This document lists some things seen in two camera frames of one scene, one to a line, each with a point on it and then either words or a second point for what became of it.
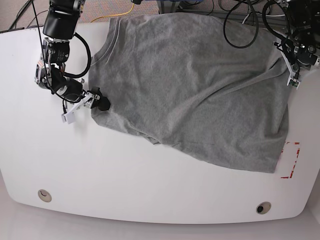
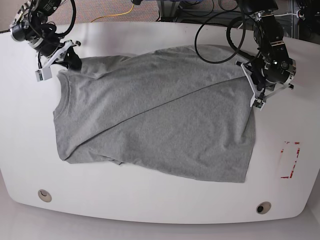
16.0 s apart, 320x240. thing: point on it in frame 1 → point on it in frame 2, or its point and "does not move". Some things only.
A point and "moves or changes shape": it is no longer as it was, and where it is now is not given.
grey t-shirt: (211, 85) moves or changes shape
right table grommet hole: (263, 207) does not move
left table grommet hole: (44, 195) does not move
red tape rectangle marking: (298, 153) does not move
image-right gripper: (298, 55) → (270, 72)
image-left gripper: (72, 91) → (72, 60)
